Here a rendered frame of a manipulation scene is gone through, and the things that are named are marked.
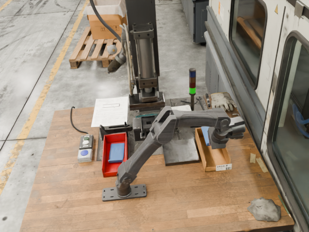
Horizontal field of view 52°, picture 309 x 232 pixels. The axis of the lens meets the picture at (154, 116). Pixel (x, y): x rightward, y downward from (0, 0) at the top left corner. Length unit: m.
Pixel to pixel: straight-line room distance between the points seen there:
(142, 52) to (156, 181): 0.60
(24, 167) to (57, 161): 1.47
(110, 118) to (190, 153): 0.57
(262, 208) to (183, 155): 0.45
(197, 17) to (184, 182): 3.43
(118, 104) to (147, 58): 0.63
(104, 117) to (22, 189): 1.28
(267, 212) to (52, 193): 0.95
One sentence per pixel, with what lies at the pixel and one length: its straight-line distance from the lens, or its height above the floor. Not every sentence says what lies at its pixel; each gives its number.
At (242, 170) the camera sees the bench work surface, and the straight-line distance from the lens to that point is 1.58.
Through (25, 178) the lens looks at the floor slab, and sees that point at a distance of 3.07.
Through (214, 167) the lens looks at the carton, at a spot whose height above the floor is 0.93.
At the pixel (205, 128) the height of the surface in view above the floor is 0.99.
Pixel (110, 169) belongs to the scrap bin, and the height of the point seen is 0.90.
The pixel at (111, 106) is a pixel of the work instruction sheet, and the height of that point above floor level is 0.90.
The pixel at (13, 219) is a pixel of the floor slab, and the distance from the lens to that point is 2.80.
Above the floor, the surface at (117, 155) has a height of 0.91.
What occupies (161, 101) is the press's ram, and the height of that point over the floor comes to 1.14.
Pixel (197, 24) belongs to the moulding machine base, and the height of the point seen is 0.35.
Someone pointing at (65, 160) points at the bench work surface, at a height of 0.90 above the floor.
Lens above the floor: 2.03
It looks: 37 degrees down
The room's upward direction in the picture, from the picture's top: 5 degrees counter-clockwise
